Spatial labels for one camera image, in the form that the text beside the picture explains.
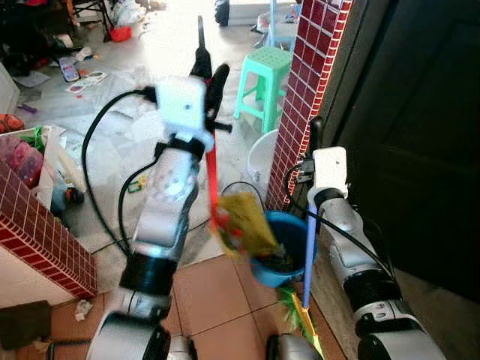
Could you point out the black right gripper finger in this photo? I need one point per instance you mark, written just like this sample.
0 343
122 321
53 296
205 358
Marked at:
318 133

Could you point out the silver robot leg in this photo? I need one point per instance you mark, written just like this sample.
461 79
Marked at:
180 351
289 349

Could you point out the light blue stool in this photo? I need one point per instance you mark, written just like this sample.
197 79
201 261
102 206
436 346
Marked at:
272 22

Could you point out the crumpled white paper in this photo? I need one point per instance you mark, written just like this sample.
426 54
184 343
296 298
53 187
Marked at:
82 309

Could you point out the silver right robot leg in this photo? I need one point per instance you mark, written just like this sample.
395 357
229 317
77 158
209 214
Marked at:
289 349

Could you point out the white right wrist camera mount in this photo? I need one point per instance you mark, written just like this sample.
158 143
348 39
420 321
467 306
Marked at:
330 169

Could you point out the small red basin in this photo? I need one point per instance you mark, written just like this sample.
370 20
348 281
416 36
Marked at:
121 34

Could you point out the blue plastic bucket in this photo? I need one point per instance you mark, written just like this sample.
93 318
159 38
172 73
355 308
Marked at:
289 266

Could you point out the black tyre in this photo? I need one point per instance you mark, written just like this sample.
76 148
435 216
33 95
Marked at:
221 11

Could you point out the white plastic basin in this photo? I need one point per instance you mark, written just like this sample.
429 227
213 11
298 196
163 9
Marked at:
259 161

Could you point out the green plastic stool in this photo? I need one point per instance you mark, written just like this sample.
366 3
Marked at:
262 67

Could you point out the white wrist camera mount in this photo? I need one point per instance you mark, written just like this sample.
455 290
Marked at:
330 169
180 105

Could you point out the dark patterned slipper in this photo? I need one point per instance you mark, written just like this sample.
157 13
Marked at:
69 70

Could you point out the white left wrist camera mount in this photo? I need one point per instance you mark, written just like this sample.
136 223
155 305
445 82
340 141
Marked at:
180 105

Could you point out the dark wooden door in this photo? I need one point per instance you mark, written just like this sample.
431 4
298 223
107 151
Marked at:
420 112

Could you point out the pink storage box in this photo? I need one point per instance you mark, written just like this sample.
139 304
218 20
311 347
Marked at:
22 161

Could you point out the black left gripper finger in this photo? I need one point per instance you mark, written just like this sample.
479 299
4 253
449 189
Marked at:
217 90

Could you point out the white rolled tube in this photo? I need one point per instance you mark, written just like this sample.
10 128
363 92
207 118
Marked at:
73 169

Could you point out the silver left robot leg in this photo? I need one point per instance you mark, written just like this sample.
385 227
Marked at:
180 351

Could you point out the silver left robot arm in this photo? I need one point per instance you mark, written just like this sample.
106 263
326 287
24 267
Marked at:
169 202

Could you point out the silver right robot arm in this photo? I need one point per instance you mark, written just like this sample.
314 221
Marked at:
345 225

